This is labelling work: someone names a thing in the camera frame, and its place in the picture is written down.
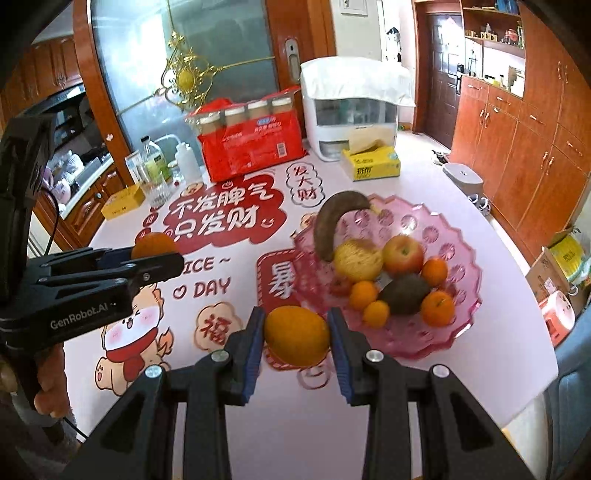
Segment dark brown banana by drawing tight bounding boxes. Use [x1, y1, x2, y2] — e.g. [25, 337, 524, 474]
[313, 191, 382, 263]

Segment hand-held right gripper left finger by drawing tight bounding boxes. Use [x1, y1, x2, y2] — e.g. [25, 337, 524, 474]
[58, 307, 267, 480]

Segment person's left hand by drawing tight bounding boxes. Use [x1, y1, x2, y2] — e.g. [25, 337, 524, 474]
[34, 344, 69, 418]

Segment clear drinking glass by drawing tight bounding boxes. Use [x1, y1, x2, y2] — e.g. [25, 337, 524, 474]
[136, 162, 170, 208]

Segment white plastic stool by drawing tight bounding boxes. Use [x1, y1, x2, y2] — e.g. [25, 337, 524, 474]
[442, 162, 485, 197]

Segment yellow tissue box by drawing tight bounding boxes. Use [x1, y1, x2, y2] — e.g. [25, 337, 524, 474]
[342, 127, 402, 182]

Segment white squeeze bottle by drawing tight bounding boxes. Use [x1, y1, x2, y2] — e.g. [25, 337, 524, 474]
[174, 142, 203, 184]

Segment wooden wall cabinet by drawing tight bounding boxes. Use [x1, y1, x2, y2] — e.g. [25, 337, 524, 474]
[450, 0, 591, 261]

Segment cardboard box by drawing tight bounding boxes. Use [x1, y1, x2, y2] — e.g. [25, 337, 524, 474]
[525, 225, 591, 317]

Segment red drink bottle pack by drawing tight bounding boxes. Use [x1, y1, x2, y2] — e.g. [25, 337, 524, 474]
[186, 85, 309, 183]

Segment yellow package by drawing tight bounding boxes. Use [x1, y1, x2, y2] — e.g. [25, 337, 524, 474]
[549, 233, 588, 283]

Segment dark green avocado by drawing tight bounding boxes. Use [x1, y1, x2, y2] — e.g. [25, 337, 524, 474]
[379, 273, 433, 316]

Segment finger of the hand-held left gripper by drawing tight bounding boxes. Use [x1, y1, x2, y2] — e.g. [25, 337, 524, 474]
[28, 246, 136, 276]
[39, 251, 186, 297]

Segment frosted glass sliding door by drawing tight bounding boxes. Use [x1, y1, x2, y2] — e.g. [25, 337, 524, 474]
[74, 0, 303, 185]

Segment black range hood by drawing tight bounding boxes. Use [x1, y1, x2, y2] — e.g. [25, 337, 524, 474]
[28, 88, 103, 151]

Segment small orange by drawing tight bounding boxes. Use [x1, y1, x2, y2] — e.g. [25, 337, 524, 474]
[420, 291, 456, 328]
[131, 232, 179, 259]
[362, 300, 390, 329]
[421, 257, 450, 287]
[348, 280, 379, 310]

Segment flat yellow box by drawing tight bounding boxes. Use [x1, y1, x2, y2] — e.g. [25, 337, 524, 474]
[100, 185, 147, 220]

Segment white countertop appliance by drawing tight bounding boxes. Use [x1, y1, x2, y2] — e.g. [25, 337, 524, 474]
[302, 88, 400, 162]

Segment red yellow apple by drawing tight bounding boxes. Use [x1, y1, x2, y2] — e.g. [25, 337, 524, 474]
[382, 234, 426, 278]

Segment green label plastic bottle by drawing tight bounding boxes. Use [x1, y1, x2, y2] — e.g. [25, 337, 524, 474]
[140, 136, 173, 183]

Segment pink plastic fruit plate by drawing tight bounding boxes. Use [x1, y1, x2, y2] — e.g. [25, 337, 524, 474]
[292, 194, 483, 361]

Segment white cloth cover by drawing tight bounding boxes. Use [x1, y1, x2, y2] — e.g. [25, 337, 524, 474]
[300, 56, 415, 108]

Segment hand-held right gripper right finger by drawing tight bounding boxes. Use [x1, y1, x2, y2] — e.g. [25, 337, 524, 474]
[327, 307, 533, 480]

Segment blue chair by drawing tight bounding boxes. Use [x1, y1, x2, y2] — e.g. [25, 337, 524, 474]
[542, 318, 591, 464]

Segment large yellow orange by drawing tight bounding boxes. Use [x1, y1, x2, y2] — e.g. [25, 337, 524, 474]
[264, 306, 332, 367]

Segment dark entrance door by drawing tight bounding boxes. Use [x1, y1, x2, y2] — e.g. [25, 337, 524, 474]
[421, 11, 465, 151]

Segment red white package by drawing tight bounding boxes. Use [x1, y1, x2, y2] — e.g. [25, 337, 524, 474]
[539, 291, 576, 346]

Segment wooden kitchen cabinets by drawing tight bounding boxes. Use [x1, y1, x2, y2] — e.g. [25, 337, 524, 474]
[0, 37, 126, 252]

